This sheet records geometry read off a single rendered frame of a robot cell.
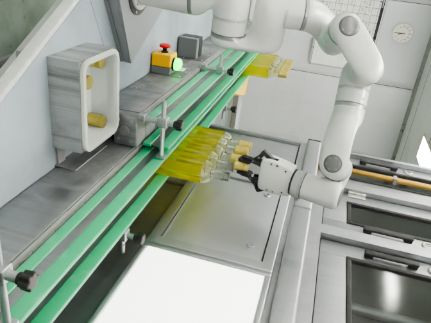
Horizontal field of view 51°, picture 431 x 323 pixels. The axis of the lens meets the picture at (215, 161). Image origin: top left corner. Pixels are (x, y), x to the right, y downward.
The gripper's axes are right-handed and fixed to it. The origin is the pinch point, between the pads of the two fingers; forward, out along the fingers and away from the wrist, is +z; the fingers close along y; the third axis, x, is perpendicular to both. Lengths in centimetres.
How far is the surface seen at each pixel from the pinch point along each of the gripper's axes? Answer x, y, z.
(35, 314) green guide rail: 70, -6, 8
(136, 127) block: 19.4, 10.6, 25.1
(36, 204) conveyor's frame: 55, 4, 23
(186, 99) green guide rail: -6.0, 12.5, 25.7
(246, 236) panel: 12.6, -14.4, -8.7
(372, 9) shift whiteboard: -583, -3, 81
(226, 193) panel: -4.1, -14.0, 6.9
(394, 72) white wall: -598, -86, 32
